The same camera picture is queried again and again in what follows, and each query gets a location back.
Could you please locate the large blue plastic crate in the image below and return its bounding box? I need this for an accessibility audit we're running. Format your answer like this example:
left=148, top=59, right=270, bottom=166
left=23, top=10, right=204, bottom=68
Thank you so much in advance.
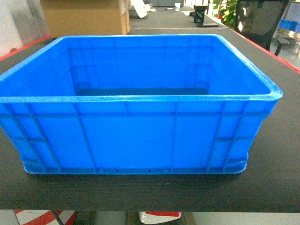
left=0, top=34, right=283, bottom=174

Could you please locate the brown cardboard box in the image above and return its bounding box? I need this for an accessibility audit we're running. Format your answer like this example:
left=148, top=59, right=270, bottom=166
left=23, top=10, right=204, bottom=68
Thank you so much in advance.
left=40, top=0, right=130, bottom=38

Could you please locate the white foam piece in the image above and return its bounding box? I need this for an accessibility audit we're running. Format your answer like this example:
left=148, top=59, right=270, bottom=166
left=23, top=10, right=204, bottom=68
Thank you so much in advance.
left=130, top=0, right=150, bottom=18

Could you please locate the white paper cup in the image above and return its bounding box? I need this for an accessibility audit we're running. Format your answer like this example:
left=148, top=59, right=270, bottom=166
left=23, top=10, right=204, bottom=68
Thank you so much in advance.
left=175, top=2, right=181, bottom=11

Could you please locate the black stand device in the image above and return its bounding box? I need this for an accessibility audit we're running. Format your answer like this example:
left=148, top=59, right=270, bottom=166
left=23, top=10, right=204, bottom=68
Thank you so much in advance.
left=190, top=5, right=219, bottom=28

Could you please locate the green potted plant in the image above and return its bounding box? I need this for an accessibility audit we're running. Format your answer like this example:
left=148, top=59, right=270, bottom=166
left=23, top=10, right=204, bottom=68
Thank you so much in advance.
left=212, top=0, right=237, bottom=29

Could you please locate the black mesh office chair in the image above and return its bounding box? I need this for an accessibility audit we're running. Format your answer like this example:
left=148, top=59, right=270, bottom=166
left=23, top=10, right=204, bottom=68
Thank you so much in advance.
left=233, top=0, right=289, bottom=51

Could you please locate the small blue bin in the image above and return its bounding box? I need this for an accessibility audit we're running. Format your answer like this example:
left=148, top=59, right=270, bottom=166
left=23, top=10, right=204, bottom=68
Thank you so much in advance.
left=278, top=19, right=300, bottom=33

